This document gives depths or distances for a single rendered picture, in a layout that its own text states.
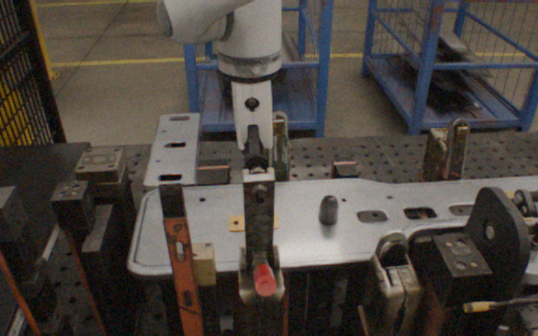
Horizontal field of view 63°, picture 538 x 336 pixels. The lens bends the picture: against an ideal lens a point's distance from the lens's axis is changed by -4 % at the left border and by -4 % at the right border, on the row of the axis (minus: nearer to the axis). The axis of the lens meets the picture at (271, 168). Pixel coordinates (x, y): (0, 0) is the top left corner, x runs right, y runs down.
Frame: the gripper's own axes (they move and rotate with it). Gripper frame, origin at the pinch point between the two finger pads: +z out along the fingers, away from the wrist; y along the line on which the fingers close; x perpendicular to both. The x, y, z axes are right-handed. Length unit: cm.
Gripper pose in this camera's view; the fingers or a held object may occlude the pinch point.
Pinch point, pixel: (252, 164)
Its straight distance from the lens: 70.0
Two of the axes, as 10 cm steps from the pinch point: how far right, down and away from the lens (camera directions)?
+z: 0.0, 8.3, 5.6
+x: -10.0, 0.5, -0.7
